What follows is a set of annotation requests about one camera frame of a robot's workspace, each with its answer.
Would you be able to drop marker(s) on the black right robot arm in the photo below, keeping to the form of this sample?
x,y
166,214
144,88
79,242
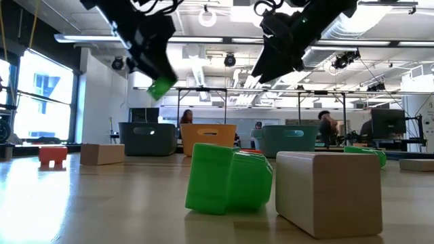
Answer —
x,y
332,13

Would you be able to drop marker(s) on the long ceiling light strip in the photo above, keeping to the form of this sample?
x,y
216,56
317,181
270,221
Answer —
x,y
88,38
352,43
195,39
415,44

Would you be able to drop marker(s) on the large window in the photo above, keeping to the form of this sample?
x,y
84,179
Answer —
x,y
44,101

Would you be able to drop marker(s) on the teal plastic bin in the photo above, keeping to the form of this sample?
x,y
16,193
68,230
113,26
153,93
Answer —
x,y
271,144

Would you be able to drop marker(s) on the small wooden block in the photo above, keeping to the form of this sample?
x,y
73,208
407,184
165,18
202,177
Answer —
x,y
417,165

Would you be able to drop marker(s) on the black computer monitor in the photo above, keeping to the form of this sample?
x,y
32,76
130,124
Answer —
x,y
144,115
388,123

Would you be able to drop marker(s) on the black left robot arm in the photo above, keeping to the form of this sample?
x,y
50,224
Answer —
x,y
112,13

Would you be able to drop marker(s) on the black gantry frame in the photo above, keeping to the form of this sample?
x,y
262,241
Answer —
x,y
320,92
201,89

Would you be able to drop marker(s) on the orange six-stud brick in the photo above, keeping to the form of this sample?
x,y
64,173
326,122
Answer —
x,y
251,151

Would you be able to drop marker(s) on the small orange square brick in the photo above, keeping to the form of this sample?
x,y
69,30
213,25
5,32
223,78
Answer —
x,y
52,154

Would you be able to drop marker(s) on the yellow plastic bin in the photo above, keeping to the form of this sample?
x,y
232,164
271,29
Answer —
x,y
190,139

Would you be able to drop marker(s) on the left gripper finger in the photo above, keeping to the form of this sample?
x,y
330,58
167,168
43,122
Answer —
x,y
159,69

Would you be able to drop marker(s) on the dark blue plastic bin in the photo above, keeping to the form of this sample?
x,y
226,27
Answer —
x,y
135,145

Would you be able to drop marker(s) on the black ceiling camera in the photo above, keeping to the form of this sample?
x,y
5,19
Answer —
x,y
344,61
230,60
117,63

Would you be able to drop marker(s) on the person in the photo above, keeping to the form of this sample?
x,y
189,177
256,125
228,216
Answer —
x,y
186,117
366,128
327,128
258,125

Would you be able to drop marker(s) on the large green plastic brick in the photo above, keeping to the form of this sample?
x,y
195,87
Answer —
x,y
210,179

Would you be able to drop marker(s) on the black aluminium table frame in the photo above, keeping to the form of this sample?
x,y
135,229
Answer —
x,y
407,155

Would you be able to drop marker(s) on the black wheel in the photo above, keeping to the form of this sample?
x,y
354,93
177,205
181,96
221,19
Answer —
x,y
4,130

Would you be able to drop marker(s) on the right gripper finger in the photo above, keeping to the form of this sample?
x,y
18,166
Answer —
x,y
271,67

